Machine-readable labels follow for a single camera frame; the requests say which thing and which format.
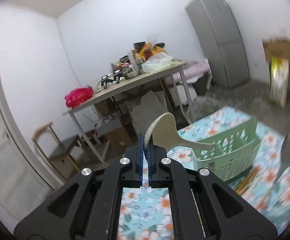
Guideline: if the beige rice paddle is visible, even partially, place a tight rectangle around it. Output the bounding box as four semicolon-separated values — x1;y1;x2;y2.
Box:
144;113;214;152

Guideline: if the pink floral roll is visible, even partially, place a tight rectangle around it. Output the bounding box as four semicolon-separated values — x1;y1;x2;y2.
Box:
182;58;211;83

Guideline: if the red plastic bag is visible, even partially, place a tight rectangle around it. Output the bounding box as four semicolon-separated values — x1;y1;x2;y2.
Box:
65;87;94;108

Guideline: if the yellow bag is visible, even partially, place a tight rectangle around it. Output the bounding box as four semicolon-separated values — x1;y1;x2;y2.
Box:
139;42;166;61

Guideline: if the grey pillow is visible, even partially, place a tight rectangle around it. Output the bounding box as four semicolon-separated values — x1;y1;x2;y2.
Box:
130;91;168;135

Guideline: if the green plastic utensil holder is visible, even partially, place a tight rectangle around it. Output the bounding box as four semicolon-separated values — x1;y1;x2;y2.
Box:
192;117;261;181

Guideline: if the wooden chair black seat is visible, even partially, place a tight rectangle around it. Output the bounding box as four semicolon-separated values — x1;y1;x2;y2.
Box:
31;122;87;181

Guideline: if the floral blue tablecloth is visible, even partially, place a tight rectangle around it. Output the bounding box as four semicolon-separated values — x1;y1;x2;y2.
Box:
118;107;290;239

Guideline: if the metal spoon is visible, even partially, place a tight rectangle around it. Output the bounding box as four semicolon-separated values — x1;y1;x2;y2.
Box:
274;131;290;184

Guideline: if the white door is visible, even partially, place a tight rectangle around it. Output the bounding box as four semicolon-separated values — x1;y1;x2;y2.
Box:
0;35;61;201

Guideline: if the grey work table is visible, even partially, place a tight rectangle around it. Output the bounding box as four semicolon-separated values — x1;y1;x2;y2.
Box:
64;61;193;164

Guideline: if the cardboard box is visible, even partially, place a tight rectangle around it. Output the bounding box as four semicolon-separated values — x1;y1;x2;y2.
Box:
262;39;290;64

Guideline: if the rice bag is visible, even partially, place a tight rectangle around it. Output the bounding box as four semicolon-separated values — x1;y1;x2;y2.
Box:
270;57;290;109

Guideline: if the silver refrigerator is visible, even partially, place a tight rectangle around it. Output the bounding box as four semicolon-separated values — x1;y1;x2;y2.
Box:
185;0;250;89

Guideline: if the wooden chopstick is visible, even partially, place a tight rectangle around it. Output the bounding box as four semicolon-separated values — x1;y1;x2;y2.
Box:
235;166;260;195

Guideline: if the clear plastic bag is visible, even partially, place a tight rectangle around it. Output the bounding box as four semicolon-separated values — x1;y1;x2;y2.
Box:
141;52;173;73

